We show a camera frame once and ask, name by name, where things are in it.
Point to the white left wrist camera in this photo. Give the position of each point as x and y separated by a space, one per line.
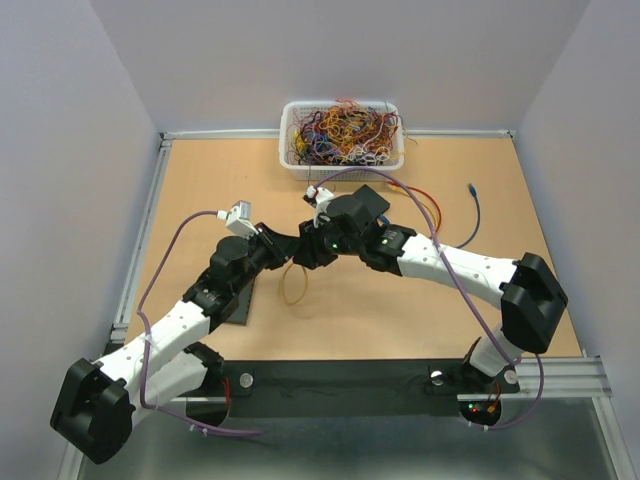
237 219

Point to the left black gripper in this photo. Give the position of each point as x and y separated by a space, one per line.
280 247

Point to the white plastic basket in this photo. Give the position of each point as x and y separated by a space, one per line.
318 138

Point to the black network switch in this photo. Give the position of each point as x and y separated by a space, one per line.
370 209
241 314

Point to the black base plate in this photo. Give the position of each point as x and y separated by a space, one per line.
341 388

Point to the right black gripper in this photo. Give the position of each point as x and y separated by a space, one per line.
308 251

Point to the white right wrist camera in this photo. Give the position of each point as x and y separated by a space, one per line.
319 198

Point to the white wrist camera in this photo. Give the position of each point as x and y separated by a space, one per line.
319 198
237 219

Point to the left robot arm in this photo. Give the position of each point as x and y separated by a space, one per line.
97 401

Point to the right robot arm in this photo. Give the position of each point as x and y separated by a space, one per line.
525 291

